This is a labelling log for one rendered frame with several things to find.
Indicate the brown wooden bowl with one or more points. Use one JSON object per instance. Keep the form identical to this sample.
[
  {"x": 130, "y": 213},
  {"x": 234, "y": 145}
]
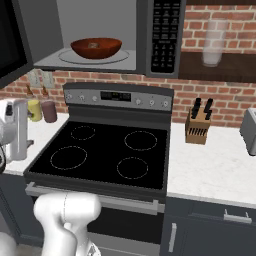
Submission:
[{"x": 83, "y": 50}]

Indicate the clear glass vase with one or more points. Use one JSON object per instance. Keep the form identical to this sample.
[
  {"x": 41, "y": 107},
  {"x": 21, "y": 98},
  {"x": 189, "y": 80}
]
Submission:
[{"x": 215, "y": 43}]

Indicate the glass microwave turntable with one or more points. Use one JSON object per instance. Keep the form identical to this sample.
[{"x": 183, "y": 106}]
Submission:
[{"x": 66, "y": 57}]

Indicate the black oven door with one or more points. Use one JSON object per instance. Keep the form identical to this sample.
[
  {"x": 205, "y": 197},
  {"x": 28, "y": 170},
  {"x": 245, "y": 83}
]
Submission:
[{"x": 133, "y": 226}]

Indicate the dark microwave door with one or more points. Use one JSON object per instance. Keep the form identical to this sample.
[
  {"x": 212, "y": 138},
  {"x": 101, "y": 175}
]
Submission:
[{"x": 11, "y": 36}]

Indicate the clear glass jar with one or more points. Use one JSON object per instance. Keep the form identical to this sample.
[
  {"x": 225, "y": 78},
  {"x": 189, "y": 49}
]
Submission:
[
  {"x": 34, "y": 79},
  {"x": 47, "y": 80}
]

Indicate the dark grey cupboard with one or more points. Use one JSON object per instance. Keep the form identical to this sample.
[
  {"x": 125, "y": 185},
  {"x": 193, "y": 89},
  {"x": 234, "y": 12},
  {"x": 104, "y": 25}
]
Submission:
[{"x": 16, "y": 206}]

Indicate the dark grey cupboard door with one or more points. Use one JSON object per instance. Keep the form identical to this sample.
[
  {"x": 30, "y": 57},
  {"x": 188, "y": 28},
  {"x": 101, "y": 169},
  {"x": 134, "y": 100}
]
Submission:
[{"x": 206, "y": 240}]

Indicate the steel toaster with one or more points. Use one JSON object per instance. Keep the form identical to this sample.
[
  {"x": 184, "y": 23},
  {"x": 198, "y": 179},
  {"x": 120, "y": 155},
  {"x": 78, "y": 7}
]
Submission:
[{"x": 249, "y": 133}]

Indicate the dark wooden shelf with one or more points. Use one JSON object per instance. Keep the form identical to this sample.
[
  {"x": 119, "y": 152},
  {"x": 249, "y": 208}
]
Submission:
[{"x": 233, "y": 70}]

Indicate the wooden knife block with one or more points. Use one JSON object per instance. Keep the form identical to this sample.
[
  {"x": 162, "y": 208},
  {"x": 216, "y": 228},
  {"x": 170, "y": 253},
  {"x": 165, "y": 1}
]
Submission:
[{"x": 197, "y": 131}]

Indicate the yellow condiment bottle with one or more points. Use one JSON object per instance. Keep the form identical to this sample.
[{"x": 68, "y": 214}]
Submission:
[{"x": 35, "y": 110}]

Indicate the dark grey drawer front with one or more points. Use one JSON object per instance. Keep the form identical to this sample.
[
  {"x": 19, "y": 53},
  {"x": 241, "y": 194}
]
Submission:
[{"x": 206, "y": 213}]

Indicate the black and steel stove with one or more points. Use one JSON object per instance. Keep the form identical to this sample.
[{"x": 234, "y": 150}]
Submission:
[{"x": 110, "y": 153}]

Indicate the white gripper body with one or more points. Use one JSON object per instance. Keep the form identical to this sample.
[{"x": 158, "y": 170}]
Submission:
[{"x": 20, "y": 130}]

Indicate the brown mushroom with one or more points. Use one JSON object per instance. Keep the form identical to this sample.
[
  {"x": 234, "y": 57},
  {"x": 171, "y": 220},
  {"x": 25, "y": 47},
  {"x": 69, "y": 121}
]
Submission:
[{"x": 93, "y": 44}]

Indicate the steel stove knob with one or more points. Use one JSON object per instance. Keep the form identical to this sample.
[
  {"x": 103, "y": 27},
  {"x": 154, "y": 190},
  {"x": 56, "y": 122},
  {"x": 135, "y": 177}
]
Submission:
[
  {"x": 95, "y": 98},
  {"x": 68, "y": 96},
  {"x": 152, "y": 103},
  {"x": 165, "y": 104},
  {"x": 81, "y": 98},
  {"x": 138, "y": 101}
]

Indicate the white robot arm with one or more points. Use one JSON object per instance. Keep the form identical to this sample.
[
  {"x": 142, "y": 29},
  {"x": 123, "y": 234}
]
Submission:
[{"x": 68, "y": 213}]

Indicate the grey microwave oven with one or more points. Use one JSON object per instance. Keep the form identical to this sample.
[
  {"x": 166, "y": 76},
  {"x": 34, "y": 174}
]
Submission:
[{"x": 143, "y": 36}]

